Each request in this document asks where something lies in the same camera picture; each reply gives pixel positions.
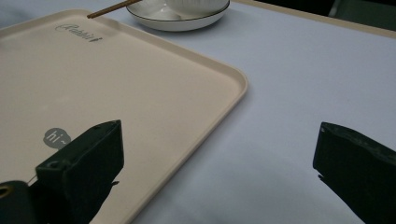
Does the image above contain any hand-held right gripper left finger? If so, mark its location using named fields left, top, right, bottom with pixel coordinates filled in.
left=35, top=119, right=125, bottom=224

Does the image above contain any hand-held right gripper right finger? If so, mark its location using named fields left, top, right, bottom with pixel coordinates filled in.
left=312, top=121, right=396, bottom=224

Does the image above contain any brown wooden chopstick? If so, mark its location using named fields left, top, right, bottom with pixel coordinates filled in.
left=86, top=0, right=144, bottom=20

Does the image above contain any white plate with dark rim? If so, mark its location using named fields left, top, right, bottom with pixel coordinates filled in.
left=126, top=0, right=231, bottom=33

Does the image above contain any beige plastic tray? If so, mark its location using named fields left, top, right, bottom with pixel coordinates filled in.
left=0, top=8, right=249, bottom=224

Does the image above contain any white ribbed bowl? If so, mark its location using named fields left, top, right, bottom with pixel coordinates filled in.
left=164, top=0, right=231, bottom=18

